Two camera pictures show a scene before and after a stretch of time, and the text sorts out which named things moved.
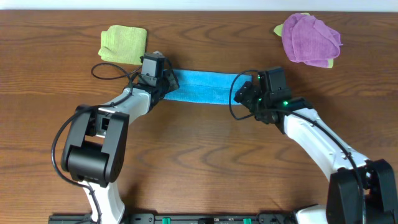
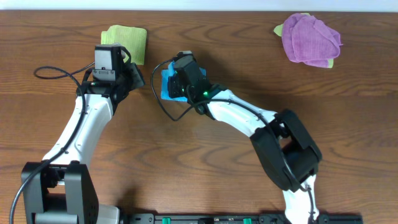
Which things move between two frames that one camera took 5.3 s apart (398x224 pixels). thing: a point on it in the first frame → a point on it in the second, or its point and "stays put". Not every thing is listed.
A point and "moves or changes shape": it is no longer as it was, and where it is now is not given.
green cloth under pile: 278,30 stays put
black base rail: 82,218 stays put
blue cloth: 206,87 moves or changes shape
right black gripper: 246,93 → 172,84
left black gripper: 174,82 → 139,79
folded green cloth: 123,44 stays put
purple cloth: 306,40 stays put
